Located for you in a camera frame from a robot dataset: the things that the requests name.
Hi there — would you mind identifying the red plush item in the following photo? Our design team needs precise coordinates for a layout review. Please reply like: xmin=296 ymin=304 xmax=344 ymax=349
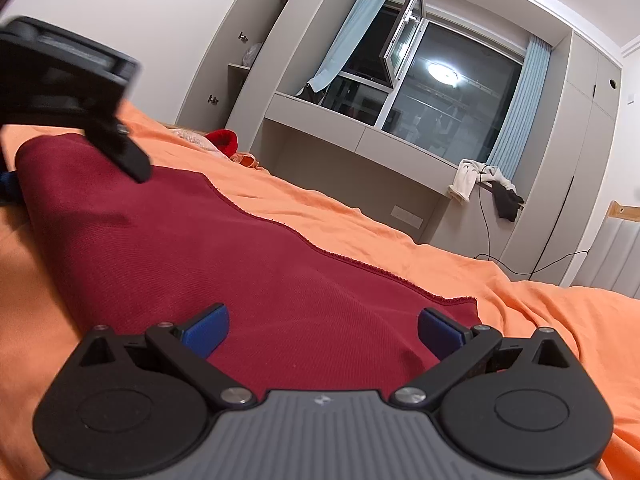
xmin=205 ymin=129 xmax=240 ymax=159

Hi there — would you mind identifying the grey wardrobe with open shelves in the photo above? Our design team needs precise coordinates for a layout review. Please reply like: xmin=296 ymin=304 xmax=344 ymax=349
xmin=225 ymin=0 xmax=370 ymax=134

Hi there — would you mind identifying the small dark object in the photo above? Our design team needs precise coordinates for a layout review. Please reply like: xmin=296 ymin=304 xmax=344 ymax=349
xmin=296 ymin=82 xmax=324 ymax=106

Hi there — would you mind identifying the dark red sweater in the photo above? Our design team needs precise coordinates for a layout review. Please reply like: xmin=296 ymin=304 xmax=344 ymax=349
xmin=15 ymin=132 xmax=484 ymax=397

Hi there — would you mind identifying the large glass window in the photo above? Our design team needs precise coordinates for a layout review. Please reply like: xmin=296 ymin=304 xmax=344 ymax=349
xmin=320 ymin=2 xmax=526 ymax=166

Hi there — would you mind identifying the black garment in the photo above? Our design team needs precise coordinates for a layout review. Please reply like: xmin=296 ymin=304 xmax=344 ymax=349
xmin=491 ymin=180 xmax=526 ymax=224

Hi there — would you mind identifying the grey window sill cabinet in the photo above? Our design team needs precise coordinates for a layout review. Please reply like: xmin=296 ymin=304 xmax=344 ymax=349
xmin=250 ymin=91 xmax=464 ymax=247

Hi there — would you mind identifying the open window sash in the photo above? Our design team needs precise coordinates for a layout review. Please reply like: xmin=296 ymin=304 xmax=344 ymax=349
xmin=380 ymin=0 xmax=428 ymax=86

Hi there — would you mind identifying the orange blanket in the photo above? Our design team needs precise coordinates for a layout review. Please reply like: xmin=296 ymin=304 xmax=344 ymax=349
xmin=0 ymin=100 xmax=640 ymax=480

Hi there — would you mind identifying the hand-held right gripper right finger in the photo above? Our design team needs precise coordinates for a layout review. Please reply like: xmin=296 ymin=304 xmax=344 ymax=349
xmin=390 ymin=307 xmax=582 ymax=409

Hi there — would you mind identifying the pink patterned pillow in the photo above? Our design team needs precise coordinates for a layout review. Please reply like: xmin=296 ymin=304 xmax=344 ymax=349
xmin=167 ymin=127 xmax=216 ymax=151

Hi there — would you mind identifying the grey closed wardrobe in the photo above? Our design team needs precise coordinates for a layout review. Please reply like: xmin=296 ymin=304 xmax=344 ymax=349
xmin=500 ymin=30 xmax=624 ymax=289

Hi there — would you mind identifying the white wall socket plate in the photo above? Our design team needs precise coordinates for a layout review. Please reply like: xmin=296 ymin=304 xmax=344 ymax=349
xmin=391 ymin=205 xmax=425 ymax=226

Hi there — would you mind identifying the black cable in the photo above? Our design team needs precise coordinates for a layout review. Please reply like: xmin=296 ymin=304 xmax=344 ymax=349
xmin=536 ymin=175 xmax=575 ymax=272
xmin=475 ymin=170 xmax=593 ymax=277

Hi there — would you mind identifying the light blue curtain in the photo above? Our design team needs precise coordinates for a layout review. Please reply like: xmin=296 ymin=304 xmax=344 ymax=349
xmin=487 ymin=35 xmax=552 ymax=184
xmin=305 ymin=0 xmax=396 ymax=94

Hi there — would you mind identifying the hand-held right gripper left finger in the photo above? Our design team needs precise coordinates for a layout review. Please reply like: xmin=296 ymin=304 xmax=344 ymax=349
xmin=74 ymin=303 xmax=258 ymax=410

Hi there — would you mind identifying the padded headboard with wooden frame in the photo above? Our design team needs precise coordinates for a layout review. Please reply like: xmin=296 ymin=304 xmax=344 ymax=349
xmin=575 ymin=200 xmax=640 ymax=297

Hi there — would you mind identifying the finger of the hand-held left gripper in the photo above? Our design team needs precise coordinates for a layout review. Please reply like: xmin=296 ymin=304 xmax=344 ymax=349
xmin=84 ymin=114 xmax=153 ymax=184
xmin=0 ymin=170 xmax=24 ymax=206

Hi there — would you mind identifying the grey wardrobe door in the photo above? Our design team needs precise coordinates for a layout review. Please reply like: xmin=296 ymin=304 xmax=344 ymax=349
xmin=175 ymin=0 xmax=303 ymax=130

